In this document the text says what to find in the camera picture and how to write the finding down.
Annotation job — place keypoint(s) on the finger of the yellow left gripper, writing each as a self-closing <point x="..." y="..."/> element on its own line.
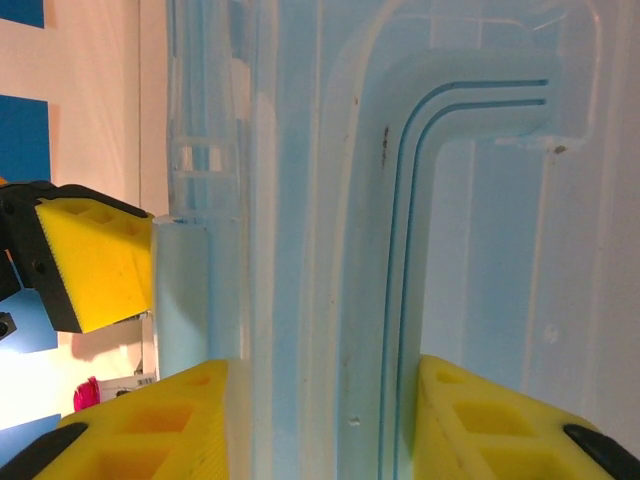
<point x="100" y="270"/>

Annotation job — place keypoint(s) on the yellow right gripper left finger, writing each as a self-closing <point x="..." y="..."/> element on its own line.
<point x="140" y="435"/>

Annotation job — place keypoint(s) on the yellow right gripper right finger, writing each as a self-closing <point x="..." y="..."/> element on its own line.
<point x="500" y="440"/>

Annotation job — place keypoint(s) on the blue tool box clear lid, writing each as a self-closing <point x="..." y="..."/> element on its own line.
<point x="450" y="250"/>

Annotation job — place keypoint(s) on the pink plastic cup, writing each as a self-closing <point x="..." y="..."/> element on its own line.
<point x="87" y="392"/>

